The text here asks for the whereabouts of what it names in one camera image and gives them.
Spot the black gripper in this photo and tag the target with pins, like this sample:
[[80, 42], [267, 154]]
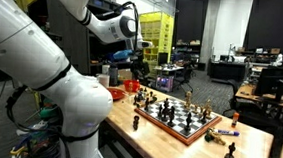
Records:
[[140, 64]]

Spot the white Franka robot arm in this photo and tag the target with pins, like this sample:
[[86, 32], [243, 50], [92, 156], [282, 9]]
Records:
[[33, 48]]

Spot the black chess bishop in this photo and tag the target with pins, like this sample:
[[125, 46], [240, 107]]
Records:
[[146, 104]]

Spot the small tan chess pawn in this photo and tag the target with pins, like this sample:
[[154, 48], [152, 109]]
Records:
[[200, 110], [195, 109]]

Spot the red bowl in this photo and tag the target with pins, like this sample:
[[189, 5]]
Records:
[[131, 85]]

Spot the tall tan chess piece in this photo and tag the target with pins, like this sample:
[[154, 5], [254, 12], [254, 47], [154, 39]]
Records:
[[188, 99], [130, 87]]

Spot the small black chess piece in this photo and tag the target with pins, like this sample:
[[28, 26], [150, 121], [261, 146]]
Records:
[[150, 93]]

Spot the computer case purple lights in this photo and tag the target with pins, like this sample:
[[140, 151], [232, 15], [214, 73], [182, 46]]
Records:
[[164, 81]]

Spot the dark bottle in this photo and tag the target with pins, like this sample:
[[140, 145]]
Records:
[[113, 75]]

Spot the tan chess piece green base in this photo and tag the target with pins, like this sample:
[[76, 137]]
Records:
[[215, 136], [138, 105]]

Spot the white container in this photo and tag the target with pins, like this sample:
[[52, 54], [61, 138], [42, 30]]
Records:
[[105, 69]]

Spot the white cup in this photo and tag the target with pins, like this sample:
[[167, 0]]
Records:
[[103, 80]]

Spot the yellow bin rack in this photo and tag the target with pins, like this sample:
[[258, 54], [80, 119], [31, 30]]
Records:
[[158, 30]]

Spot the black shelving unit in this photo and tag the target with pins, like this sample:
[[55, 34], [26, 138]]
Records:
[[76, 54]]

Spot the black cabinet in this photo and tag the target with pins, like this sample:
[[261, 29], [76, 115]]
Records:
[[227, 70]]

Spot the green object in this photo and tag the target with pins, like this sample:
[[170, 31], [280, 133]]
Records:
[[47, 112]]

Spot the black office chair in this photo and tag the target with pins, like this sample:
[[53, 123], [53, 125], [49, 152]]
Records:
[[237, 99]]

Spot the white purple marker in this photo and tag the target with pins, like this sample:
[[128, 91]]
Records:
[[228, 132]]

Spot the orange glue stick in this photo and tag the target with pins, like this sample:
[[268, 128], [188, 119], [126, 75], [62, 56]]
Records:
[[235, 119]]

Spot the wooden desk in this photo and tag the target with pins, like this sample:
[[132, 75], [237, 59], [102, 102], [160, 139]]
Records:
[[247, 93]]

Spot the black monitor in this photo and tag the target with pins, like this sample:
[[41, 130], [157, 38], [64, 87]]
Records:
[[271, 81]]

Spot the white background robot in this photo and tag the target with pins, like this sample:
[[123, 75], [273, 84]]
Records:
[[278, 60]]

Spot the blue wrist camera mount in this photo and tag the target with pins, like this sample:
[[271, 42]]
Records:
[[122, 55]]

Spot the chessboard with orange frame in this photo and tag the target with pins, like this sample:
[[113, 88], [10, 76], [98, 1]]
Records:
[[194, 129]]

